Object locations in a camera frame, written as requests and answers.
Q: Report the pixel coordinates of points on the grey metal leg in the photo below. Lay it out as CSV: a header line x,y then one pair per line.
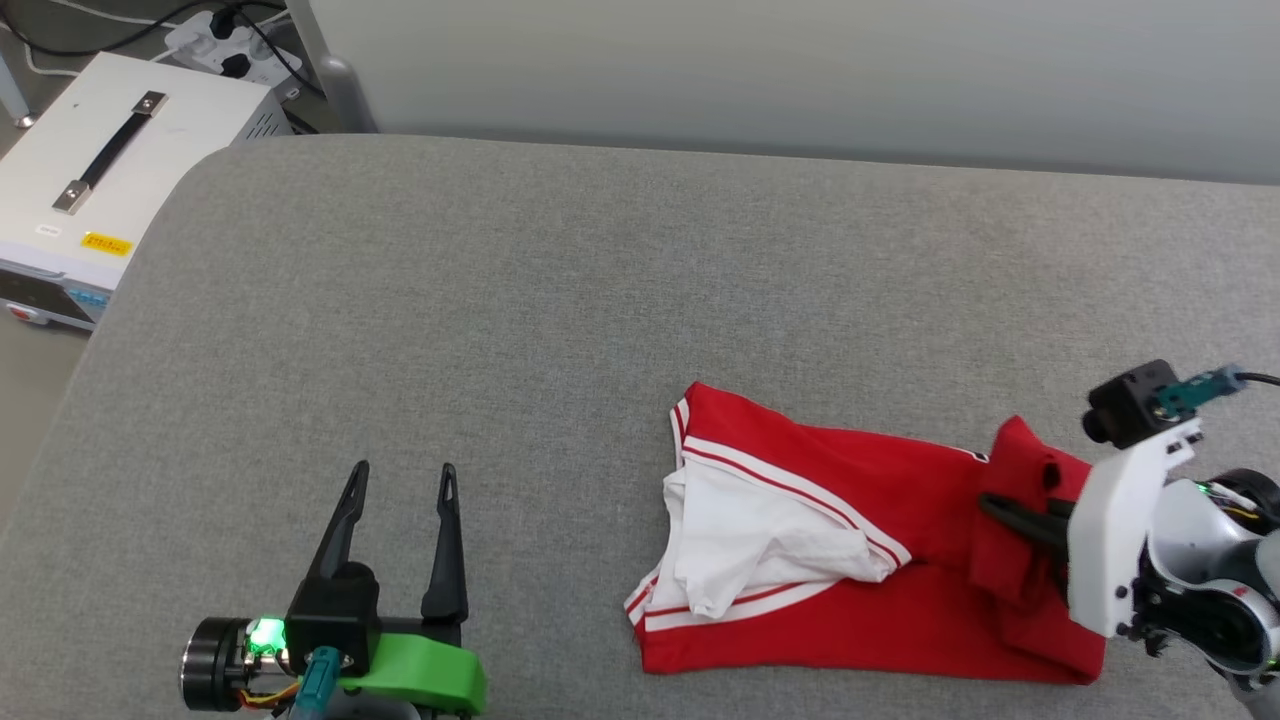
x,y
12,95

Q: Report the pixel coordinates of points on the white power strip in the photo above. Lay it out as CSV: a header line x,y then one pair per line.
x,y
200,40

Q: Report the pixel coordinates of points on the grey metal post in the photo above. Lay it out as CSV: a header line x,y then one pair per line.
x,y
335,70

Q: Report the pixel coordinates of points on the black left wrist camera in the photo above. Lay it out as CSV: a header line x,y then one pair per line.
x,y
335,615

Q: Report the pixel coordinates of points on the yellow warning label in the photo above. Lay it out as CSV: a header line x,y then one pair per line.
x,y
106,243

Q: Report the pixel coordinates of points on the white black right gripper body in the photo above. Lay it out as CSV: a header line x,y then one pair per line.
x,y
1110,530

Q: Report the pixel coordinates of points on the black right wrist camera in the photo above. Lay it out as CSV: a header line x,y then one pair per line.
x,y
1130,405

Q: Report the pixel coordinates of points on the red white basketball jersey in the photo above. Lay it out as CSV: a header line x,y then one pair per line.
x,y
850,560

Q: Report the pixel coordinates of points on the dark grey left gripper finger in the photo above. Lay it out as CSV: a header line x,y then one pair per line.
x,y
446,560
345,520

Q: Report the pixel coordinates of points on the black power plug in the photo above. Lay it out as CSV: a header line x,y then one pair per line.
x,y
237,65
222,20

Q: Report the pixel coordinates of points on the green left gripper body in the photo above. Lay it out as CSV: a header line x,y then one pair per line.
x,y
430,675

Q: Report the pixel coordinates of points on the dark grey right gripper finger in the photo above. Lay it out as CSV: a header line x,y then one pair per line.
x,y
1020,512

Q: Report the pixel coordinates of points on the white power supply box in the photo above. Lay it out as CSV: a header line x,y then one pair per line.
x,y
180,150

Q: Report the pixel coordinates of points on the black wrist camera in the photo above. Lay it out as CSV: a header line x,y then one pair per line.
x,y
335,615
1130,405

